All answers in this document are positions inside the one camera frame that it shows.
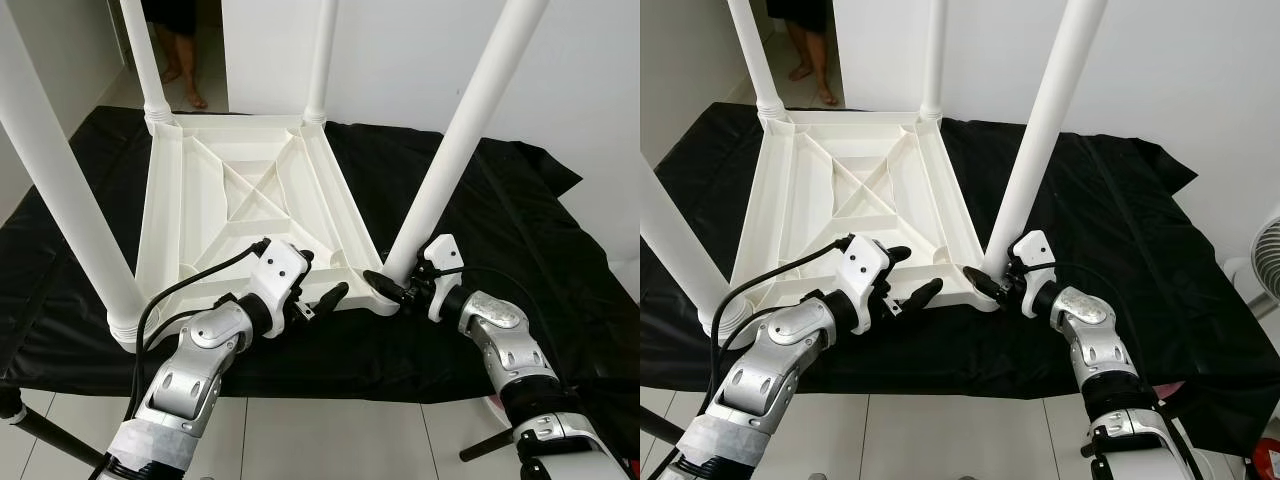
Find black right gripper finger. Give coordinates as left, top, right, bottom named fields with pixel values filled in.
left=362, top=270, right=409, bottom=304
left=962, top=266, right=1004, bottom=300

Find white plastic table top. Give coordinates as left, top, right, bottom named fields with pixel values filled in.
left=133, top=110, right=401, bottom=321
left=730, top=108, right=1001, bottom=313

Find white plastic table leg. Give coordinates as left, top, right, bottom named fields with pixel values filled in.
left=118, top=0, right=179, bottom=136
left=0, top=30, right=151, bottom=353
left=982, top=0, right=1109, bottom=276
left=918, top=0, right=951, bottom=123
left=382, top=0, right=551, bottom=286
left=725, top=0, right=791, bottom=131
left=302, top=0, right=341, bottom=126
left=640, top=175, right=746, bottom=346

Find black cloth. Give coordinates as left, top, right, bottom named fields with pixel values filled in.
left=0, top=105, right=641, bottom=451
left=640, top=102, right=1280, bottom=461

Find black metal table leg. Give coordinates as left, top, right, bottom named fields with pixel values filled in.
left=640, top=405, right=691, bottom=446
left=460, top=430, right=517, bottom=462
left=0, top=395, right=106, bottom=469

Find person bare legs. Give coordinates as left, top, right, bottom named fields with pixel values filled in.
left=143, top=0, right=211, bottom=111
left=768, top=0, right=843, bottom=108

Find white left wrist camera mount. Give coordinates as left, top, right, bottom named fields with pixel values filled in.
left=248, top=238, right=313, bottom=326
left=838, top=235, right=896, bottom=321

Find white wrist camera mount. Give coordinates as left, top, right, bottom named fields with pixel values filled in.
left=838, top=235, right=896, bottom=321
left=1008, top=230, right=1059, bottom=319
left=413, top=233, right=466, bottom=323
left=248, top=238, right=313, bottom=326

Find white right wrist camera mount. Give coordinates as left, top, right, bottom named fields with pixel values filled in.
left=413, top=233, right=466, bottom=323
left=1008, top=230, right=1059, bottom=319

